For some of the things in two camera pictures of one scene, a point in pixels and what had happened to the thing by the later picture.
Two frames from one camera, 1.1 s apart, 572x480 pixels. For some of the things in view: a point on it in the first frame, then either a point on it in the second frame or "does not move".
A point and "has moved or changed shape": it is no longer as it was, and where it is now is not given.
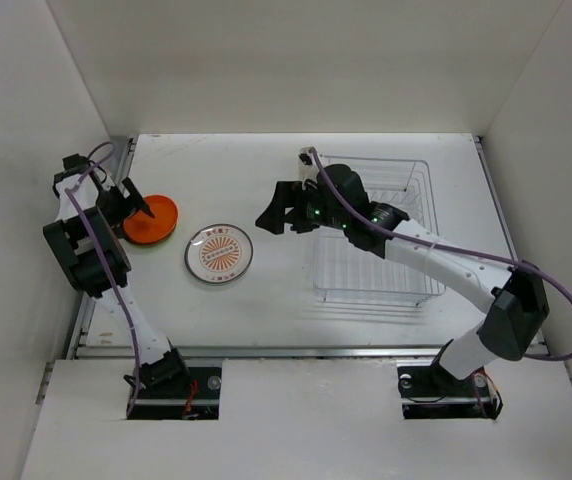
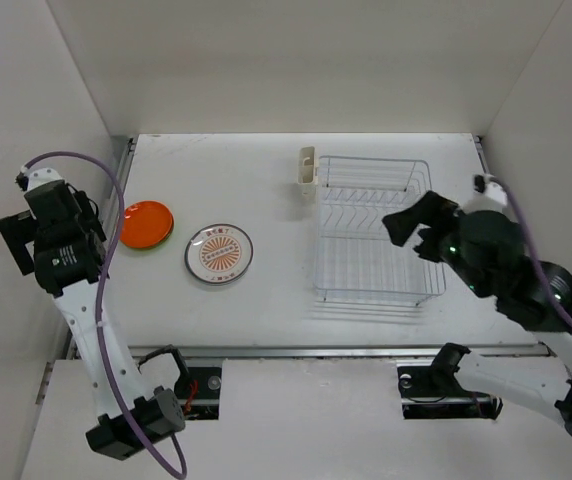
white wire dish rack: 344,273 does not move
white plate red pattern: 218,254 does not move
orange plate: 142,228 has moved or changed shape
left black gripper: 127,206 → 24,227
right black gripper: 288,194 → 432,209
